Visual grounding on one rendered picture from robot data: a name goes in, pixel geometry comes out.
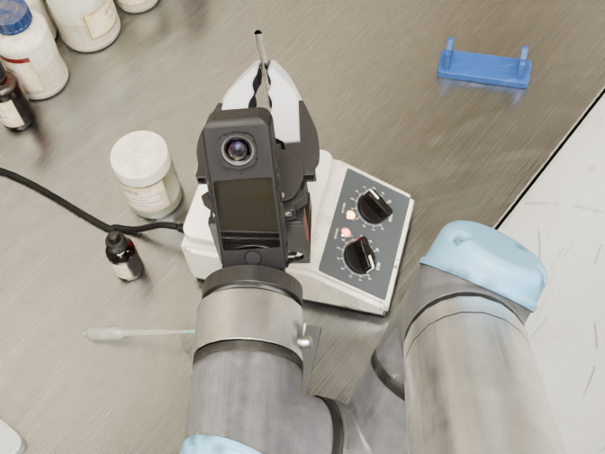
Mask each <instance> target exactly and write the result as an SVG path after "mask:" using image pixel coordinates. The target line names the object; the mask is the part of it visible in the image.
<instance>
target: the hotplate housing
mask: <svg viewBox="0 0 605 454"><path fill-rule="evenodd" d="M348 168H351V169H353V170H355V171H356V172H358V173H360V174H362V175H364V176H366V177H369V178H371V179H373V180H374V181H376V182H378V183H380V184H382V185H384V186H388V187H390V188H391V189H393V190H395V191H397V192H399V193H401V194H403V195H406V196H408V197H409V198H411V195H409V194H407V193H405V192H403V191H402V190H400V189H398V188H396V187H394V186H391V185H389V184H387V183H385V182H384V181H382V180H380V179H378V178H376V177H373V176H370V175H368V174H367V173H365V172H363V171H361V170H359V169H357V168H354V167H352V166H350V165H349V164H347V163H345V162H343V161H341V160H335V159H334V160H333V166H332V170H331V172H330V178H329V181H328V184H327V187H326V190H325V194H324V197H323V200H322V203H321V208H320V211H319V214H318V218H317V221H316V223H315V227H314V230H313V234H312V238H311V263H301V264H290V265H289V266H288V268H286V269H285V272H286V273H288V274H290V275H291V276H293V277H295V278H296V279H297V280H298V281H299V282H300V283H301V285H302V289H303V294H302V299H303V300H305V301H310V302H314V303H319V304H327V305H332V306H337V307H341V308H346V309H350V310H355V311H359V312H364V313H372V314H377V315H382V316H385V313H386V311H388V310H389V306H390V302H391V299H392V295H393V288H394V284H395V280H396V277H397V273H398V269H399V265H400V261H401V257H402V251H403V247H404V243H405V240H406V235H407V231H408V228H409V224H410V220H411V214H412V210H413V206H414V200H412V199H410V202H409V207H408V211H407V214H406V218H405V222H404V225H403V229H402V236H401V239H400V243H399V247H398V251H397V255H396V259H395V262H394V266H393V272H392V276H391V280H390V284H389V287H388V291H387V296H386V298H385V300H382V299H380V298H377V297H375V296H373V295H370V294H368V293H366V292H364V291H362V290H360V289H357V288H355V287H353V286H351V285H348V284H346V283H344V282H342V281H339V280H337V279H336V278H334V277H330V276H328V275H326V274H324V273H322V272H320V271H319V265H320V262H321V256H322V253H323V250H324V247H325V244H326V240H327V238H328V234H329V231H330V226H331V222H332V219H333V215H334V213H335V209H336V206H337V202H338V199H339V194H340V190H341V188H342V185H343V181H344V178H345V175H346V172H347V169H348ZM181 248H182V251H183V252H184V255H185V259H186V261H187V264H188V266H189V268H190V270H191V272H192V273H193V275H194V277H195V278H198V279H202V280H205V279H206V278H207V277H208V276H209V275H210V274H211V273H212V272H214V271H216V270H218V269H221V268H223V266H222V264H221V262H220V259H219V256H218V253H217V250H216V247H215V245H213V244H208V243H203V242H199V241H191V240H189V239H188V238H186V236H185V237H184V239H183V242H182V244H181Z"/></svg>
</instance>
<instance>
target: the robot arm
mask: <svg viewBox="0 0 605 454"><path fill-rule="evenodd" d="M266 73H267V78H268V84H269V85H270V87H269V89H268V98H269V103H270V107H271V112H270V111H269V110H267V109H266V108H264V107H257V99H256V93H257V90H258V88H259V86H260V85H261V81H262V72H261V67H260V63H259V60H257V61H255V62H254V63H253V64H252V65H251V66H250V67H249V68H248V69H246V70H245V71H244V72H243V73H242V74H241V75H240V76H239V78H238V79H237V80H236V81H235V82H234V83H233V85H232V86H231V87H230V89H229V90H228V91H227V93H226V94H225V96H224V97H223V98H222V100H221V102H220V103H218V104H217V105H216V107H215V108H214V110H213V112H212V113H210V115H209V116H208V119H207V121H206V124H205V126H204V127H203V129H202V131H201V133H200V136H199V139H198V142H197V148H196V157H197V162H198V168H197V171H196V174H195V177H196V180H197V183H198V184H199V185H207V188H208V192H206V193H204V194H203V195H202V196H201V198H202V200H203V205H204V206H205V207H207V208H208V209H209V210H211V211H210V217H209V218H208V226H209V228H210V231H211V234H212V238H213V241H214V244H215V247H216V250H217V253H218V256H219V259H220V262H221V264H222V266H223V268H221V269H218V270H216V271H214V272H212V273H211V274H210V275H209V276H208V277H207V278H206V279H205V280H204V281H203V293H202V301H201V302H200V303H199V304H198V305H197V312H196V320H195V329H194V346H193V356H192V361H193V366H192V375H191V384H190V392H189V401H188V409H187V418H186V427H185V440H184V442H183V443H182V446H181V454H567V453H566V450H565V447H564V444H563V441H562V438H561V435H560V432H559V430H558V427H557V424H556V421H555V417H554V414H553V411H552V408H551V405H550V403H549V400H548V397H547V394H546V390H545V387H544V384H543V381H542V378H541V376H540V373H539V370H538V367H537V362H536V360H535V357H534V354H533V351H532V349H531V346H530V343H529V340H528V335H527V332H526V329H525V326H524V325H525V322H526V320H527V319H528V317H529V316H530V314H531V313H534V312H535V311H536V310H537V301H538V299H539V297H540V296H541V295H542V293H543V291H544V289H545V287H546V284H547V280H548V276H547V272H546V268H545V266H544V264H543V263H542V262H541V260H540V259H539V258H538V257H537V256H536V255H535V254H534V253H533V252H531V251H530V250H529V249H527V248H526V247H525V246H523V245H522V244H520V243H519V242H517V241H515V240H513V239H512V238H511V237H509V236H507V235H506V234H504V233H502V232H499V231H497V230H494V229H493V228H491V227H488V226H486V225H483V224H480V223H478V222H470V221H463V220H461V221H453V222H450V223H448V224H447V225H445V226H444V227H443V229H442V230H441V231H440V233H439V234H438V236H437V238H436V239H435V241H434V242H433V244H432V246H431V247H430V249H429V251H428V253H427V255H426V256H424V257H421V258H420V261H419V263H420V267H419V269H418V271H417V273H416V275H415V277H414V278H413V279H412V281H411V284H410V286H409V287H408V289H407V291H406V293H405V295H404V297H403V298H402V300H401V302H400V304H399V306H398V308H397V309H396V311H395V313H394V315H393V318H392V319H391V320H390V322H389V324H388V326H387V328H386V329H385V331H384V334H383V336H382V338H381V339H380V340H379V342H378V344H377V345H376V348H375V350H374V352H373V354H372V356H371V358H370V359H369V361H368V363H367V364H366V367H365V369H364V371H363V373H362V374H361V376H360V378H359V379H358V381H357V383H356V385H355V387H354V389H353V391H352V393H351V395H350V397H349V398H348V400H347V401H346V402H343V401H339V400H336V399H331V398H328V397H323V396H319V395H314V396H312V395H305V394H304V393H303V355H302V352H301V350H310V349H311V348H312V337H311V336H310V335H303V326H304V313H303V287H302V285H301V283H300V282H299V281H298V280H297V279H296V278H295V277H293V276H291V275H290V274H288V273H286V272H285V269H286V268H288V266H289V265H290V264H301V263H311V238H312V201H311V195H310V192H308V186H307V182H315V181H316V180H317V178H316V171H315V170H316V167H318V165H319V163H320V145H319V138H318V133H317V130H316V127H315V125H314V122H313V120H312V118H311V116H310V114H309V112H308V109H307V107H306V105H305V103H304V101H303V100H302V98H301V96H300V94H299V92H298V90H297V88H296V86H295V84H294V82H293V81H292V79H291V78H290V76H289V75H288V74H287V72H286V71H285V70H284V69H283V68H282V67H281V66H280V65H279V64H278V63H277V62H276V61H275V60H273V59H272V60H269V61H268V65H267V69H266ZM297 252H299V253H301V254H302V255H301V256H296V255H297ZM288 256H294V258H288Z"/></svg>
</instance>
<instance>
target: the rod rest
mask: <svg viewBox="0 0 605 454"><path fill-rule="evenodd" d="M453 48H454V37H448V41H447V49H446V50H442V51H441V55H440V60H439V63H438V77H443V78H450V79H456V80H464V81H470V82H477V83H484V84H490V85H497V86H509V87H516V88H523V89H525V88H527V87H528V82H529V76H530V70H531V66H532V62H531V60H528V59H526V58H527V53H528V47H526V46H522V51H521V56H520V59H514V58H507V57H501V56H493V55H486V54H480V53H472V52H465V51H458V50H453Z"/></svg>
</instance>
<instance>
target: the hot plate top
mask: <svg viewBox="0 0 605 454"><path fill-rule="evenodd" d="M332 166H333V158H332V156H331V155H330V153H328V152H327V151H326V150H320V163H319V165H318V167H316V170H315V171H316V178H317V180H316V181H315V182H307V186H308V192H310V195H311V201H312V234H313V230H314V227H315V223H316V221H317V218H318V214H319V211H320V208H321V203H322V200H323V197H324V194H325V190H326V187H327V184H328V181H329V178H330V172H331V170H332ZM206 192H208V188H207V185H199V186H198V187H197V190H196V193H195V195H194V200H193V202H192V204H191V207H190V209H189V212H188V215H187V216H186V219H185V223H184V227H183V230H184V234H185V236H186V238H188V239H189V240H191V241H199V242H203V243H208V244H213V245H215V244H214V241H213V238H212V234H211V231H210V228H209V226H208V218H209V217H210V211H211V210H209V209H208V208H207V207H205V206H204V205H203V200H202V198H201V196H202V195H203V194H204V193H206Z"/></svg>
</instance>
